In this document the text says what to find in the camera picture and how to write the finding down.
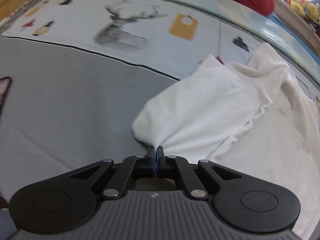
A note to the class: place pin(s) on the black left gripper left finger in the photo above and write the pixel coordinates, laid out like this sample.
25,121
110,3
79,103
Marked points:
67,201

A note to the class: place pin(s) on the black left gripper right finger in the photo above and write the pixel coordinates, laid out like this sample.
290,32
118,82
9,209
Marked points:
242,201

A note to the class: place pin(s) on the white small shirt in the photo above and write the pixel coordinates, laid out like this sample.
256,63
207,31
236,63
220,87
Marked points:
253,118

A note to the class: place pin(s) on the black smartphone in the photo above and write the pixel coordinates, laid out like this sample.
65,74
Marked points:
5,83

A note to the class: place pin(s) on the grey printed bed sheet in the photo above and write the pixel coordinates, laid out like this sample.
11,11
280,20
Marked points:
82,70

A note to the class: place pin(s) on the light blue patterned blanket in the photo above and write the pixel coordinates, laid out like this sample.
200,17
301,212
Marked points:
269,28

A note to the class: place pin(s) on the yellow plush toy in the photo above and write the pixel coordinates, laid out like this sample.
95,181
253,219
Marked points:
306,9

